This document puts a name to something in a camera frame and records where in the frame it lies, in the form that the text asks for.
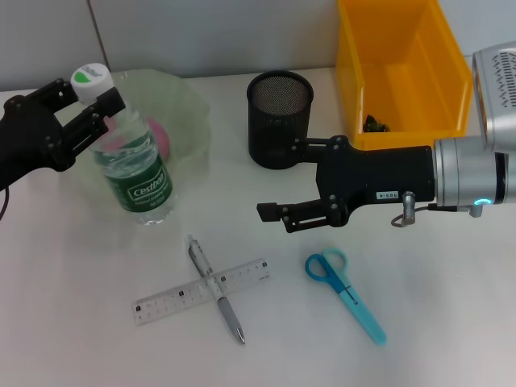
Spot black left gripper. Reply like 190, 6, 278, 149
0, 78, 127, 189

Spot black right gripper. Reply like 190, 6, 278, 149
256, 135, 439, 235

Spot green plastic wrapper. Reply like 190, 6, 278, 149
362, 114, 391, 133

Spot pink peach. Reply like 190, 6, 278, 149
105, 115, 171, 160

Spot clear green-label water bottle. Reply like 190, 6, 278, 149
70, 62, 179, 227

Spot black mesh pen cup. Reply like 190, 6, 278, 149
246, 70, 314, 170

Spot green glass fruit plate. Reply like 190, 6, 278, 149
60, 69, 213, 202

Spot blue scissors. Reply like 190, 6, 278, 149
304, 248, 388, 347

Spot grey ballpoint pen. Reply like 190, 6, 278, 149
187, 235, 247, 346

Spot clear plastic ruler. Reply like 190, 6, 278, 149
132, 257, 271, 327

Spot yellow plastic bin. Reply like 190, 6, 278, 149
336, 0, 475, 152

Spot right gripper cable with plug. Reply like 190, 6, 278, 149
389, 189, 485, 229

